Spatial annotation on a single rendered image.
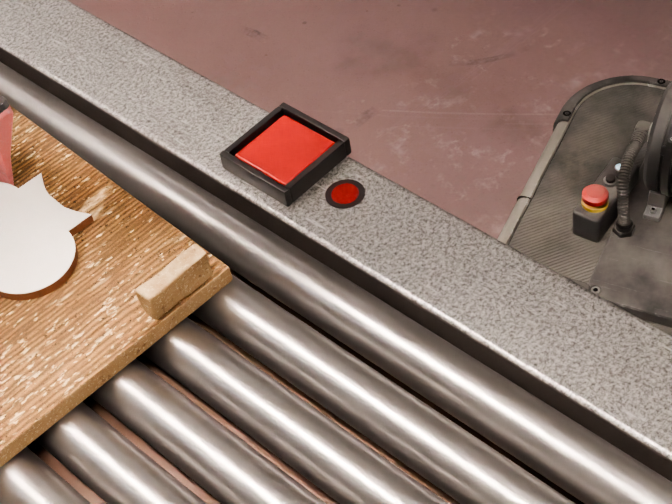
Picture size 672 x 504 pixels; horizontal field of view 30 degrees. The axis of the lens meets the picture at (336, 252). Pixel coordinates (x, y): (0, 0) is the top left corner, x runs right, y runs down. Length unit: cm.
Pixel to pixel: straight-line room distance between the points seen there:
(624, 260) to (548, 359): 93
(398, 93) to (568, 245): 73
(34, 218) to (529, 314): 39
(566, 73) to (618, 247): 72
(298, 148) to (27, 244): 23
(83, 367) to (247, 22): 185
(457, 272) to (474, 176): 136
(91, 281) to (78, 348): 6
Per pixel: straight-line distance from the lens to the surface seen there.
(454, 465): 83
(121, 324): 92
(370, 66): 253
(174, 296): 91
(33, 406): 90
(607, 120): 203
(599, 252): 183
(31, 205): 101
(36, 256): 98
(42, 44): 122
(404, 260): 94
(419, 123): 239
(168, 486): 85
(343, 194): 99
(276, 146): 102
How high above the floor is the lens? 162
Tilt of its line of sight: 48 degrees down
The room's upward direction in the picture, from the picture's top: 11 degrees counter-clockwise
